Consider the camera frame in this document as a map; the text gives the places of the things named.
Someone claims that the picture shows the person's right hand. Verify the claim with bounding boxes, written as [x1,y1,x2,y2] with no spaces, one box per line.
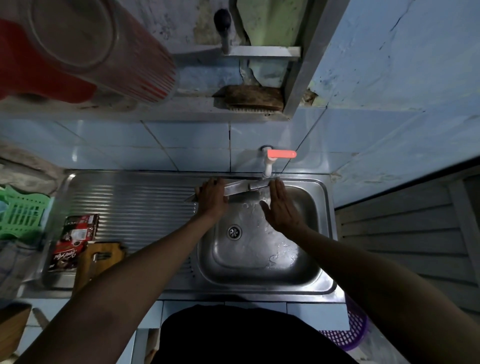
[260,178,307,235]

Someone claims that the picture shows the person's left hand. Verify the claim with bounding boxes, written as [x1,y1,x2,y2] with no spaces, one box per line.
[194,177,230,222]

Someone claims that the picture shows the small wooden cutting board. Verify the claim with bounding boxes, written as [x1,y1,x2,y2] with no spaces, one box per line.
[71,241,127,297]

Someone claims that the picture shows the knives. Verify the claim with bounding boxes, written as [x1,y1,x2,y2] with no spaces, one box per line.
[89,251,113,278]

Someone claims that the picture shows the person's right forearm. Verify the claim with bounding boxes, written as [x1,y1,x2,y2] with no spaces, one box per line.
[296,226,480,364]

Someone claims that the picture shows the person's left forearm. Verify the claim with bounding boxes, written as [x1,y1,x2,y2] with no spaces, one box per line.
[14,213,218,364]

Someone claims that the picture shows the person's black clothing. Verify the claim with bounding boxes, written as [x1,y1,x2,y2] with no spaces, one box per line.
[149,303,361,364]

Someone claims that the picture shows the stainless steel sink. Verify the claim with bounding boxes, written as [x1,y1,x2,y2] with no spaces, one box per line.
[16,169,346,305]

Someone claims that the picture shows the wooden scrub brush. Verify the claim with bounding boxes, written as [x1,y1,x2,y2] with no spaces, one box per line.
[212,84,285,113]

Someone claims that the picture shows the grey slatted wooden door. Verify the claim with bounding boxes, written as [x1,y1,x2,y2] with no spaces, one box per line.
[335,164,480,361]

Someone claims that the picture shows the purple plastic basket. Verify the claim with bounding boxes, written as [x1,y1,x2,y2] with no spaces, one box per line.
[320,296,370,352]

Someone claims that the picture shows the red black sachet pack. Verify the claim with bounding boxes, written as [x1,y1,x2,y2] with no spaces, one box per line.
[48,213,100,273]

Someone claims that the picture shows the red striped drinking glass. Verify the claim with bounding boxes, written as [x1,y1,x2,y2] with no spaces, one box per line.
[28,0,179,104]

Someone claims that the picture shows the green plastic basket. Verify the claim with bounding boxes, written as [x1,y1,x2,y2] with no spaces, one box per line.
[0,185,52,241]

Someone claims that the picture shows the checked dishcloth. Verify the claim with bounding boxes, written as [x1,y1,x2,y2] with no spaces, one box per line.
[0,239,42,301]

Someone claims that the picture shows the red plastic cup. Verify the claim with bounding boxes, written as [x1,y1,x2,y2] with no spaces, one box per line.
[0,18,98,104]

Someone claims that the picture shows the wooden knife block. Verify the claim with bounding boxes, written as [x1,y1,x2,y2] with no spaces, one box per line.
[0,301,33,361]

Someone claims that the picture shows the white faucet orange handle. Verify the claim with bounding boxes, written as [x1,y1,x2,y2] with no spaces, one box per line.
[261,145,298,179]

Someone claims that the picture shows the black knob handle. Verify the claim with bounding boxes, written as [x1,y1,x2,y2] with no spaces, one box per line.
[213,8,233,55]

